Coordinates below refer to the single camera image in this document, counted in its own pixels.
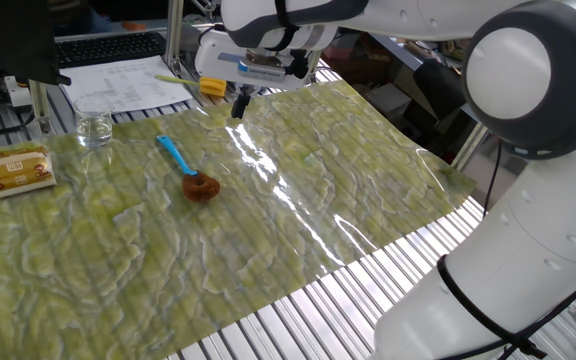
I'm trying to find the seated person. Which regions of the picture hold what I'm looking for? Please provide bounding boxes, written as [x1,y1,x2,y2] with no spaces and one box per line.
[47,0,115,37]

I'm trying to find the white power adapter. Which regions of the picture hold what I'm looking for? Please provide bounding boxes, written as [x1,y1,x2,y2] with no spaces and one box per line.
[2,74,33,109]

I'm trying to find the black bag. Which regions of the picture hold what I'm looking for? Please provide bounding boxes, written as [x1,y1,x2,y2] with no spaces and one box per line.
[412,59,469,136]

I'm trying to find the yellow snack package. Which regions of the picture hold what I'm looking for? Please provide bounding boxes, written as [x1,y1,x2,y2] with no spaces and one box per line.
[0,144,58,200]

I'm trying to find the grey box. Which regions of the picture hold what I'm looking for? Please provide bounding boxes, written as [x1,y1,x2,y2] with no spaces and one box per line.
[365,82,412,121]

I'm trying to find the blue-handled brown scrub brush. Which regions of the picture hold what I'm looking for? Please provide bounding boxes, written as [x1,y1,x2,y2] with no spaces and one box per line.
[155,134,222,204]

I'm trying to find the black monitor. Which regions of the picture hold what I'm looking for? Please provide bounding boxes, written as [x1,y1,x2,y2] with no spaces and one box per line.
[0,0,73,87]

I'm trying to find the aluminium frame post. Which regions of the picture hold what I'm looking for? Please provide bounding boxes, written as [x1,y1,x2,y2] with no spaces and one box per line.
[27,79,52,136]
[164,0,186,72]

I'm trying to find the printed white paper sheet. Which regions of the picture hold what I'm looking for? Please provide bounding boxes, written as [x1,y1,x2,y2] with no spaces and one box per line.
[60,54,194,115]

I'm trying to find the green marble-pattern mat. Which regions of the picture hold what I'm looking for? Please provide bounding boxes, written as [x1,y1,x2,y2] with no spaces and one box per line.
[0,79,477,360]

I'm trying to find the black keyboard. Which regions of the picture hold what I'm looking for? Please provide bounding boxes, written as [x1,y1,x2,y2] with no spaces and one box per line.
[53,30,168,70]

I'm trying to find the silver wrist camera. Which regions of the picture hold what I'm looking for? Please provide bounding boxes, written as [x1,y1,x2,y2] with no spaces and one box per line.
[237,48,289,84]

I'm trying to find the clear glass beaker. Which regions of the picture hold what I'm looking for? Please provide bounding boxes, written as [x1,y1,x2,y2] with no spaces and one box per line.
[72,93,115,150]

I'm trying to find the black camera cable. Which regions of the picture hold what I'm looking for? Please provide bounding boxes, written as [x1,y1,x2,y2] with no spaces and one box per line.
[288,48,576,360]

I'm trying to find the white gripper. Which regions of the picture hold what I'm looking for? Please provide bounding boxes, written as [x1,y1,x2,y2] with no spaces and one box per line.
[193,28,314,120]

